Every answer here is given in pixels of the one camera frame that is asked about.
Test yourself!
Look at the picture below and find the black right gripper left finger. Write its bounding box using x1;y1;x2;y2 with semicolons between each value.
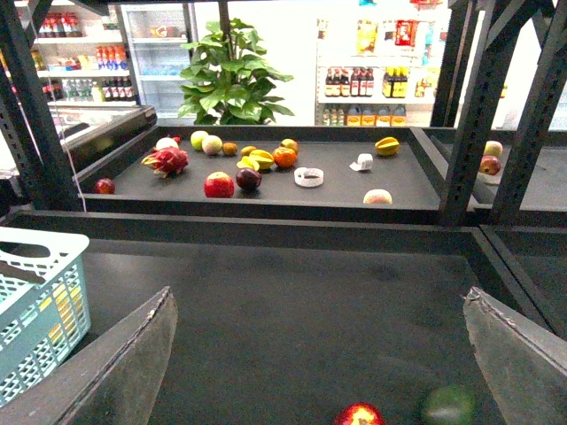
1;287;178;424

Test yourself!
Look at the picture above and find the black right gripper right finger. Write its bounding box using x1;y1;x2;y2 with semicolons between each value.
462;287;566;424

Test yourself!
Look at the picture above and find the yellow mango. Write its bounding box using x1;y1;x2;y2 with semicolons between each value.
40;283;90;349

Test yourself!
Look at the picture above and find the light blue plastic basket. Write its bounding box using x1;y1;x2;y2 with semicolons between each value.
1;227;90;406

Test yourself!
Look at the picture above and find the dark green avocado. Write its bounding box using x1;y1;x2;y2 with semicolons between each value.
421;385;476;425

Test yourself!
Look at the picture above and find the red apple on table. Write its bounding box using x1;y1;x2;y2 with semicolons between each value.
333;402;385;425

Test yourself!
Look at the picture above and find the small red apple left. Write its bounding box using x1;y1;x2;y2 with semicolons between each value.
94;178;116;195

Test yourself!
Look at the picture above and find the red apple neighbouring tray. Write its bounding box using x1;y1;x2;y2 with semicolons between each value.
478;155;501;175

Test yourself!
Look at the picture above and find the red apple on tray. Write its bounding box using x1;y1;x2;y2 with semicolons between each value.
204;172;235;198

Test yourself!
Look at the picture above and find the pink dragon fruit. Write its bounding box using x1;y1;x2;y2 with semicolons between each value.
141;147;189;178

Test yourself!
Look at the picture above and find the peach at tray front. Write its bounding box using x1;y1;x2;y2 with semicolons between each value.
363;189;392;205

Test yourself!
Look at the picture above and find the black fruit tray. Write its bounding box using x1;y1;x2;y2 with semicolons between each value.
78;126;444;224

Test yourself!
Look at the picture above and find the dark purple plum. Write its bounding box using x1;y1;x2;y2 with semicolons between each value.
236;168;262;191

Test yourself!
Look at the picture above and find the white round fruit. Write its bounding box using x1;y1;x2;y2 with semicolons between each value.
154;137;179;151

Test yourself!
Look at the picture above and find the glass top freezer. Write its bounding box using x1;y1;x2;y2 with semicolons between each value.
0;104;159;178

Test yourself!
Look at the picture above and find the tan round melon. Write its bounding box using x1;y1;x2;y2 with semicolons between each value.
202;135;223;156

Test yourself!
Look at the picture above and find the green apple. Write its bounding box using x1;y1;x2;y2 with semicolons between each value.
190;130;209;151

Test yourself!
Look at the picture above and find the brown kiwi left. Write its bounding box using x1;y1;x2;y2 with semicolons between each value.
222;143;238;157

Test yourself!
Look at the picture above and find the brown kiwi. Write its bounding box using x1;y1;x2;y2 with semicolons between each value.
222;143;238;157
240;145;256;157

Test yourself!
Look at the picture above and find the yellow starfruit right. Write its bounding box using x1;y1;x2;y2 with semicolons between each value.
375;136;400;157

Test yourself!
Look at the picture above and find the yellow starfruit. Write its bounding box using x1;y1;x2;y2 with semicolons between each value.
375;136;400;157
237;150;275;171

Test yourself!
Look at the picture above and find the small white tape roll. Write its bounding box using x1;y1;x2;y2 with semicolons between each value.
349;153;374;172

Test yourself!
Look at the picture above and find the yellow starfruit centre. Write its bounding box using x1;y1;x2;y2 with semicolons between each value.
237;150;275;171

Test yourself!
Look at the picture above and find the brown kiwi right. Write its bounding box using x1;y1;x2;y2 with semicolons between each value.
240;145;256;157

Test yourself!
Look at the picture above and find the green potted plant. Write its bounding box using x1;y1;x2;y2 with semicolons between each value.
177;18;293;125

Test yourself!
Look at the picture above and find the left drinks shelf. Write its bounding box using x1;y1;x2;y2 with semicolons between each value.
12;1;137;107

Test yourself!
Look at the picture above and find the right sauce bottle shelf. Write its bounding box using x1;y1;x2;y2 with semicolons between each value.
315;1;451;127

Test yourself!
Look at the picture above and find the black shelf post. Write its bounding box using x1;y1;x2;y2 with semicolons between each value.
1;1;82;212

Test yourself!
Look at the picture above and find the white tape ring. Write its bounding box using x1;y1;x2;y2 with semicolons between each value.
293;166;325;189

